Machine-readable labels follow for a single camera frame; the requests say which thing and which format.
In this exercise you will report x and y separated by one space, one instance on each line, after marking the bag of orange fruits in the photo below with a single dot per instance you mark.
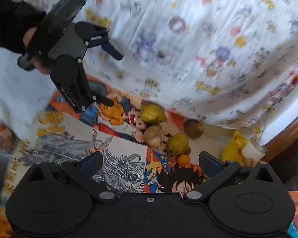
6 139

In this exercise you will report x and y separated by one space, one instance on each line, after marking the small orange kumquat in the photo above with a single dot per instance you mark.
183 160

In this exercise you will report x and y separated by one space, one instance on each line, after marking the white printed cartoon cloth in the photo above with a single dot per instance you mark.
229 63

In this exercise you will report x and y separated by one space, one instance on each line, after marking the yellow plastic bowl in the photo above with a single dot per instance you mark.
233 150

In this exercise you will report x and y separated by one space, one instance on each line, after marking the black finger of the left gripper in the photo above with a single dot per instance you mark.
94 35
100 99

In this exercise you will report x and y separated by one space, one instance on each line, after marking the striped pepino melon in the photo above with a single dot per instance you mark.
154 135

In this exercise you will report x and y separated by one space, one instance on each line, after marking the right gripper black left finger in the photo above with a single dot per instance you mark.
82 172

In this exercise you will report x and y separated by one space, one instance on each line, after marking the wooden frame post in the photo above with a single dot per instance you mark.
282 141

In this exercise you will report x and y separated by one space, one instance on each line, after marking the straw hat anime drawing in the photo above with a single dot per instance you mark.
164 175

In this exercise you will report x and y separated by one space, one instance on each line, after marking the brown kiwi with sticker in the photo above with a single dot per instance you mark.
193 128

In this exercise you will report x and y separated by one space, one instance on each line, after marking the large yellow-green pear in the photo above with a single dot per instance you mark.
152 113

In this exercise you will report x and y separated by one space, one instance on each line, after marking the white jar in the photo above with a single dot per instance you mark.
253 152

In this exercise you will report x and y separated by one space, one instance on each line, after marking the left hand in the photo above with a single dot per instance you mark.
35 62

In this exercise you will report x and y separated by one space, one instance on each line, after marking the silver dragon warrior drawing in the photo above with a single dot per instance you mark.
57 137

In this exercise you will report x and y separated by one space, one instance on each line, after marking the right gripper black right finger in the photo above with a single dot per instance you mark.
219 173

